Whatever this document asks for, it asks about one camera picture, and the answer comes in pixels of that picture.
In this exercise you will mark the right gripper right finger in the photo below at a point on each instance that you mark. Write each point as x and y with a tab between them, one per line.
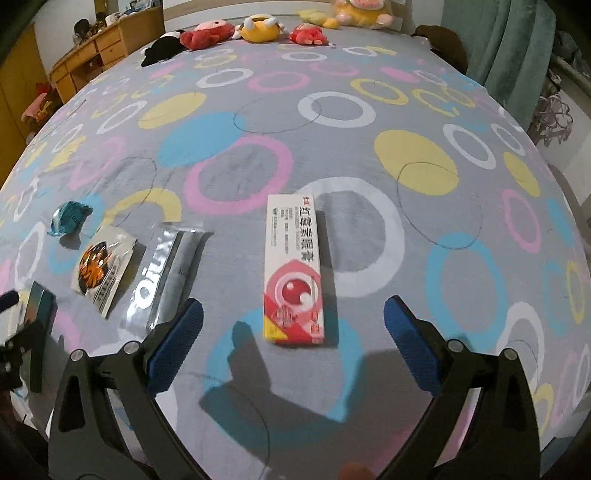
481	422

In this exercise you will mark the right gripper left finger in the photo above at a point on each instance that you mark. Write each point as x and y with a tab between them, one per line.
85	440

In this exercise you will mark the dark green long box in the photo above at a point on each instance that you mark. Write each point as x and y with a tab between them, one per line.
38	318

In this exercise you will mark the grey foil pouch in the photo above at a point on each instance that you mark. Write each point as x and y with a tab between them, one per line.
161	276

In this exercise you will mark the orange print snack packet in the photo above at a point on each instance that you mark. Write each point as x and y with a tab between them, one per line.
101	267

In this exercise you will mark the teal wrapper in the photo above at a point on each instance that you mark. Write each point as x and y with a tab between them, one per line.
67	218

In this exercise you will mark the red white medicine box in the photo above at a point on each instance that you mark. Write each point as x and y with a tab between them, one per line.
293	313

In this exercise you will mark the bed with circle-pattern sheet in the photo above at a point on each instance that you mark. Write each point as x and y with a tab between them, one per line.
293	191

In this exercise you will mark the black white plush toy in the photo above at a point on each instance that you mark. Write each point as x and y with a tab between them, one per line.
164	48

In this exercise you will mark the wooden desk with drawers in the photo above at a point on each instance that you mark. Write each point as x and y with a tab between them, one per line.
104	50

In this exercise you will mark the teal green curtain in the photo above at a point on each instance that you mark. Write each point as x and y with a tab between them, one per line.
509	46

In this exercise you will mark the yellow bee plush toy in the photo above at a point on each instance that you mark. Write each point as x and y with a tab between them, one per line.
259	29

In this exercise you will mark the small red plush toy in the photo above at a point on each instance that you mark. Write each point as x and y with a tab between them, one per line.
307	34

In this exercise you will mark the large yellow pig plush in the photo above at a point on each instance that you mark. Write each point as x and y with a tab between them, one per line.
372	14

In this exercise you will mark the yellow green plush toy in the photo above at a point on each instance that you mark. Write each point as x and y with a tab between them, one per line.
318	18

